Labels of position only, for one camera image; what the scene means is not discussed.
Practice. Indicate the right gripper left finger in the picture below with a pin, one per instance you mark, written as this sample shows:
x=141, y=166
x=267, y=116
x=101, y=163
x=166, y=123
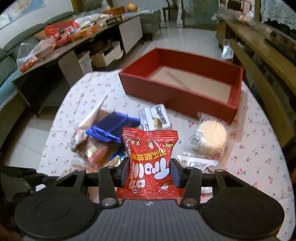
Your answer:
x=109, y=178

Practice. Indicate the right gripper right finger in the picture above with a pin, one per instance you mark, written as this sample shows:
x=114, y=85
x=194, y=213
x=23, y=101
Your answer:
x=190, y=179

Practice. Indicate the pink snack pack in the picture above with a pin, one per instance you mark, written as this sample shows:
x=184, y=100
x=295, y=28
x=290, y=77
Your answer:
x=90, y=150

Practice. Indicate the clear round cake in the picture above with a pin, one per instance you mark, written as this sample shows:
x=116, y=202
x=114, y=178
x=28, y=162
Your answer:
x=211, y=136

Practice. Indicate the red snack bag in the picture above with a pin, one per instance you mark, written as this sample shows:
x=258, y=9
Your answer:
x=149, y=175

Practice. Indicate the blue foil snack pack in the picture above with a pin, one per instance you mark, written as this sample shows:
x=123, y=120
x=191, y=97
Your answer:
x=110, y=128

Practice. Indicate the white spicy strip snack pack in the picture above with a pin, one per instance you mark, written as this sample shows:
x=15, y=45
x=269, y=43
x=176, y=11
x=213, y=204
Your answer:
x=91, y=118

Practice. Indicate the white Kaprons wafer pack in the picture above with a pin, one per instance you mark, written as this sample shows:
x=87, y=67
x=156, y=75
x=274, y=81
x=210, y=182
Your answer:
x=154, y=118

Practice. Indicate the clear bag of snacks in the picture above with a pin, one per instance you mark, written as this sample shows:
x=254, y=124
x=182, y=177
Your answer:
x=29, y=55

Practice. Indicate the small white printed sachet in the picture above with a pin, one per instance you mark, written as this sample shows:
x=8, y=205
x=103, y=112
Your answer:
x=196, y=162

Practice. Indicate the cherry print tablecloth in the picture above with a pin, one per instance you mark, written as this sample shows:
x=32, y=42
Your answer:
x=253, y=155

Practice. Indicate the red cardboard box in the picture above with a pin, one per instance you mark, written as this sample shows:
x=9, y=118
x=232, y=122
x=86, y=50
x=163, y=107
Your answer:
x=185, y=82

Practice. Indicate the white storage bin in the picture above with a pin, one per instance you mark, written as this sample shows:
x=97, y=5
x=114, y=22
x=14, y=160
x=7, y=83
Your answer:
x=105, y=57

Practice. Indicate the white plastic bag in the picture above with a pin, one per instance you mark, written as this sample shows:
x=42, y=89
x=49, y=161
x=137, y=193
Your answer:
x=227, y=53

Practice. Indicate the long dark coffee table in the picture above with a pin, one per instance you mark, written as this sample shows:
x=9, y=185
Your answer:
x=46, y=83

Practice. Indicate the wooden TV cabinet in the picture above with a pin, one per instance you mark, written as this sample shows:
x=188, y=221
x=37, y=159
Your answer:
x=270, y=75

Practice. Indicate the orange flat box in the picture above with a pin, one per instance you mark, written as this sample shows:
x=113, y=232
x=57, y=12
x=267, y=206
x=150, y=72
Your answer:
x=85, y=33

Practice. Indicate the grey green sofa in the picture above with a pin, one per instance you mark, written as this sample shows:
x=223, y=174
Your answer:
x=9, y=54

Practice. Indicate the yellow round fruit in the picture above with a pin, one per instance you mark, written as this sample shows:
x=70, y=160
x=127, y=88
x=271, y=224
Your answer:
x=131, y=7

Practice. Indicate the white lace cloth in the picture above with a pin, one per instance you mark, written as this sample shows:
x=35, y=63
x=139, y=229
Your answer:
x=277, y=11

